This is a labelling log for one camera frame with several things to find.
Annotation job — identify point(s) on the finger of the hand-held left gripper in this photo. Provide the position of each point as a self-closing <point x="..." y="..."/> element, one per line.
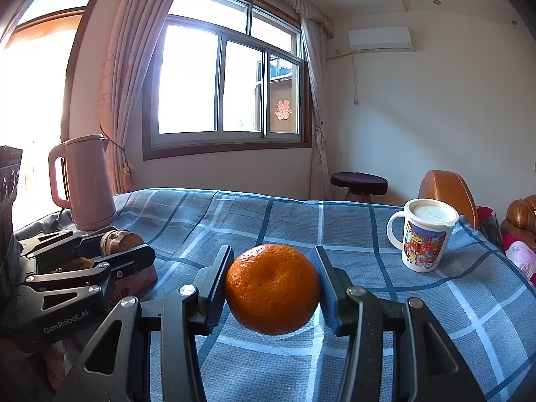
<point x="54" y="240"/>
<point x="125" y="259"/>

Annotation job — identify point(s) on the large orange mandarin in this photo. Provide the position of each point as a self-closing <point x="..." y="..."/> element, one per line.
<point x="272" y="289"/>

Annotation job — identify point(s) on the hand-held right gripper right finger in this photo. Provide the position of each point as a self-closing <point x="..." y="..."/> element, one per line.
<point x="331" y="289"/>

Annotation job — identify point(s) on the white mug lid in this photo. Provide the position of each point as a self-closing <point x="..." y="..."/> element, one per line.
<point x="431" y="213"/>

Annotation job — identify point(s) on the brown leather armchair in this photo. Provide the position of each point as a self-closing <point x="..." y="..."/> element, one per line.
<point x="450" y="192"/>

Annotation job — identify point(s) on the pink electric kettle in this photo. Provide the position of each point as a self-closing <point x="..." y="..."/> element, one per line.
<point x="90" y="180"/>

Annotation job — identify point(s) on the blue plaid tablecloth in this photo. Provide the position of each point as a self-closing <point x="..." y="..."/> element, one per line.
<point x="293" y="222"/>

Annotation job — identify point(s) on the pink floral pillow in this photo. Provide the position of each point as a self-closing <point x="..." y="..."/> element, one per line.
<point x="521" y="255"/>

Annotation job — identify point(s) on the round dark stool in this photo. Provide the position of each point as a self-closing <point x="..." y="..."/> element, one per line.
<point x="358" y="182"/>

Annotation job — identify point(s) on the sliding glass window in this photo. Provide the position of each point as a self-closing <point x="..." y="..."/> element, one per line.
<point x="230" y="83"/>

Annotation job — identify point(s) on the red paper window decal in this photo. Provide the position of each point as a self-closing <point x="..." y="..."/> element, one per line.
<point x="283" y="109"/>

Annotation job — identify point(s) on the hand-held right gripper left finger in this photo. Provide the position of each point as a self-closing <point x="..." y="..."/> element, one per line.
<point x="220" y="284"/>

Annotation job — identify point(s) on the white wall air conditioner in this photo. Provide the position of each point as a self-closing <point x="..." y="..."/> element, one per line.
<point x="381" y="38"/>

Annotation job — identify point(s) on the white cartoon print mug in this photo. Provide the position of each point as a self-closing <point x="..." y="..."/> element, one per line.
<point x="423" y="247"/>

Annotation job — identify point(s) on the pink patterned curtain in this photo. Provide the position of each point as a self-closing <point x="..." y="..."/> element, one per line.
<point x="121" y="71"/>

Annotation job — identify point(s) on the pale narrow curtain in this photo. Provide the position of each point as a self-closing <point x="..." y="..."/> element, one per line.
<point x="316" y="104"/>

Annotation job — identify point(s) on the brown wooden door frame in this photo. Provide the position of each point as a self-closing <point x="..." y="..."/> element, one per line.
<point x="79" y="50"/>

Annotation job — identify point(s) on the brown leather sofa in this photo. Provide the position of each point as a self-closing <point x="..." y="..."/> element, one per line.
<point x="521" y="213"/>

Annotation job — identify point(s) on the frilled curtain valance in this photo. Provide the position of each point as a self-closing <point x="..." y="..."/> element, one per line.
<point x="310" y="10"/>

